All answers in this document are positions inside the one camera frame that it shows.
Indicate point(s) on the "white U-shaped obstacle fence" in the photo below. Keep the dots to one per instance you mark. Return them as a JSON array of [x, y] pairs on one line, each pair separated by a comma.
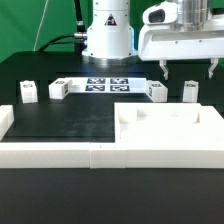
[[106, 155]]

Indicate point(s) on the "white square tabletop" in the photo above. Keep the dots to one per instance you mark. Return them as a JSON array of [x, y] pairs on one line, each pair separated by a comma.
[[167, 122]]

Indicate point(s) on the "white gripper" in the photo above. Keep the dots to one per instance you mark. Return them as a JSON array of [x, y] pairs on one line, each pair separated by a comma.
[[161, 42]]

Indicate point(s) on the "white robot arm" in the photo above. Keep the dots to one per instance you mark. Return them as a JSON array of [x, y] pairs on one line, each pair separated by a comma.
[[110, 37]]

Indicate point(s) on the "fiducial marker sheet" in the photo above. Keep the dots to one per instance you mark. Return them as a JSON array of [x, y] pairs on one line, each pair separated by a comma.
[[107, 85]]

